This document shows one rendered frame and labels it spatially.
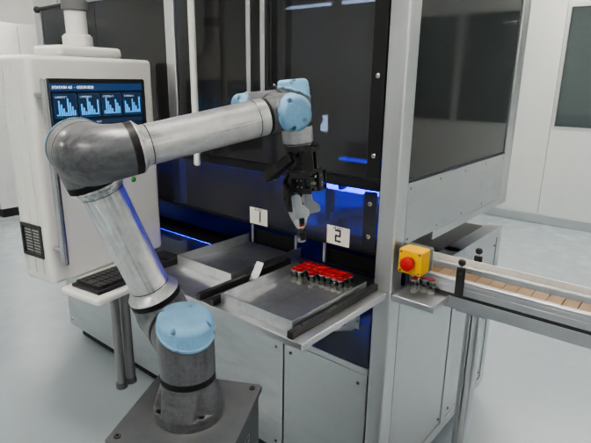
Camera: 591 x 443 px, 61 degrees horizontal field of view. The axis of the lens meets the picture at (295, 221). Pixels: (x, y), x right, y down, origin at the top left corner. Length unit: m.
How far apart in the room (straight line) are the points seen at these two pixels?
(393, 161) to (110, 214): 0.77
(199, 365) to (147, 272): 0.22
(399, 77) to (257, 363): 1.19
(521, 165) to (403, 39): 4.79
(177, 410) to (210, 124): 0.57
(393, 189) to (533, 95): 4.69
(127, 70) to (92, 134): 1.09
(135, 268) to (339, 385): 0.92
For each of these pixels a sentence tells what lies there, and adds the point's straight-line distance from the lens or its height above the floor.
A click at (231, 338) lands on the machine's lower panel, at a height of 0.49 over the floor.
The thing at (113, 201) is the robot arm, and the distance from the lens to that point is 1.06.
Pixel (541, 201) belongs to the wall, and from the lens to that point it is 6.12.
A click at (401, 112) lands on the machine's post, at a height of 1.41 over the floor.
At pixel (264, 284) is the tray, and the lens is 1.54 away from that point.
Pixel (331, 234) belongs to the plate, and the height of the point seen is 1.02.
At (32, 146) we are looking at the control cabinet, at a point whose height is 1.27.
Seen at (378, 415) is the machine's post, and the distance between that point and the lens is 1.75.
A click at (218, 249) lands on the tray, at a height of 0.89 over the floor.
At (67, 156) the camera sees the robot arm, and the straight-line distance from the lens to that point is 0.94.
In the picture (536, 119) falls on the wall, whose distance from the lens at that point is 6.04.
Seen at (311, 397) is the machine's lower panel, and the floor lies 0.40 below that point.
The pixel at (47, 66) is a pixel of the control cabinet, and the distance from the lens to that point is 1.82.
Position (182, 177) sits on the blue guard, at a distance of 2.07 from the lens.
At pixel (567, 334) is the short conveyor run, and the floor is 0.87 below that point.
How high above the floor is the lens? 1.49
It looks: 16 degrees down
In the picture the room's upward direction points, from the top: 1 degrees clockwise
